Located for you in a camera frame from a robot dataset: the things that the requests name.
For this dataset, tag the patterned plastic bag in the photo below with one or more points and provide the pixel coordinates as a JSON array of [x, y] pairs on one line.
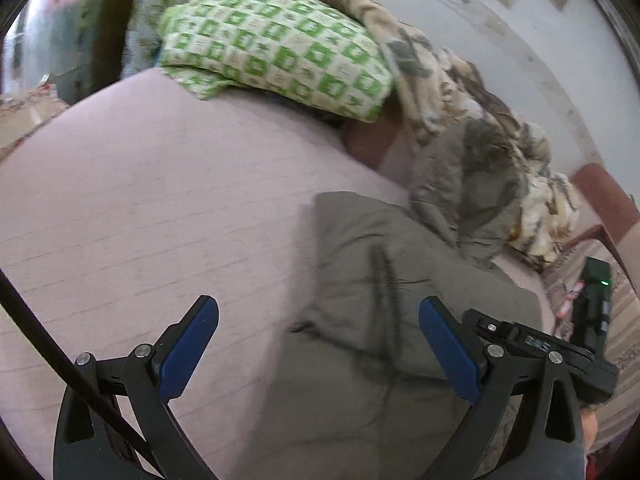
[[150, 5]]

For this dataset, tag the grey padded jacket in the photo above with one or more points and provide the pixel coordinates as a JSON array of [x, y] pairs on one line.
[[350, 260]]

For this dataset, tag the maroon cushion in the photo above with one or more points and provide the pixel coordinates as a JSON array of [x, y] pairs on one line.
[[607, 205], [372, 140]]

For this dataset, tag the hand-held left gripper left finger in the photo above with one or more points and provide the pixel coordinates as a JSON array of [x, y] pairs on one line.
[[192, 337]]

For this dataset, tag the pink bed sheet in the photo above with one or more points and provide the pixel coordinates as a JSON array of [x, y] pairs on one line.
[[150, 190]]

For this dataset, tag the brown wooden frame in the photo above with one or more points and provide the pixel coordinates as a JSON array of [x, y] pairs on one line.
[[117, 15]]

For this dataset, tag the floral paper gift bag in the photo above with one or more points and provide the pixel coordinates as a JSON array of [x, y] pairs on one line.
[[25, 110]]

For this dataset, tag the green white checkered pillow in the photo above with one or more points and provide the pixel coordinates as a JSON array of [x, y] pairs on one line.
[[280, 45]]

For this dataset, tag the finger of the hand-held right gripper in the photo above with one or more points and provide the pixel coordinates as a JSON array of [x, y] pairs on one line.
[[505, 336]]

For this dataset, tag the person's right forearm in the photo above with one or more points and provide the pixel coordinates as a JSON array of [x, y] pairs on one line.
[[589, 427]]

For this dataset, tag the red and white pen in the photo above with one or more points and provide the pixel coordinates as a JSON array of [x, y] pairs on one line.
[[570, 300]]

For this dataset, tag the floral leaf print blanket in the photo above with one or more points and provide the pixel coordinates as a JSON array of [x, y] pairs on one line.
[[430, 80]]

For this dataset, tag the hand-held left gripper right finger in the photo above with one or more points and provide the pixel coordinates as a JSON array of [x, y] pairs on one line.
[[447, 347]]

